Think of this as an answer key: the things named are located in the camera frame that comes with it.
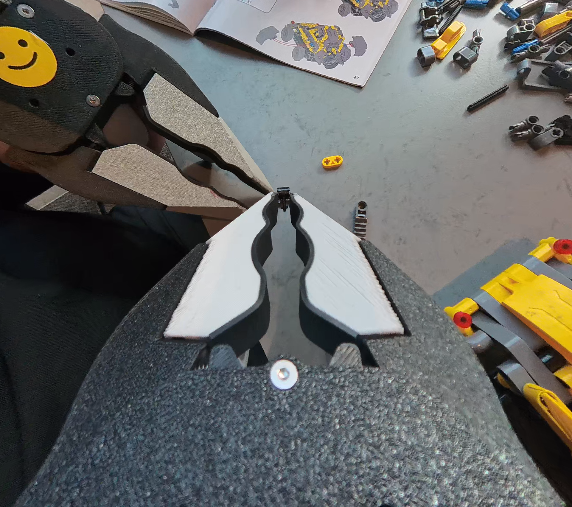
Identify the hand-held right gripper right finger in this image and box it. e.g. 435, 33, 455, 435
290, 193, 405, 338

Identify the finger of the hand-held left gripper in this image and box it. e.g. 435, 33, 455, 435
91, 144, 248, 209
142, 73, 274, 195

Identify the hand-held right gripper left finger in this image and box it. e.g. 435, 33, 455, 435
163, 193, 275, 340

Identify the grey gear rack piece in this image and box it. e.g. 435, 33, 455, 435
354, 201, 369, 240

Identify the grey desk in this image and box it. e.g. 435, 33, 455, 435
67, 0, 572, 472

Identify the person's left hand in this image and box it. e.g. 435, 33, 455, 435
104, 104, 155, 149

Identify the paper instruction booklet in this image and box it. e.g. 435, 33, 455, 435
74, 0, 423, 88

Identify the person's dark clothing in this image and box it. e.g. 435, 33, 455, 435
0, 150, 211, 507

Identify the yellow toy brick vehicle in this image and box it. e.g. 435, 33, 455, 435
444, 237, 572, 450

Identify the thin black axle rod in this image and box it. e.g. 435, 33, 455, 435
467, 85, 510, 112

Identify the pile of loose brick parts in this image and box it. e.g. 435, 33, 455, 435
400, 0, 572, 150

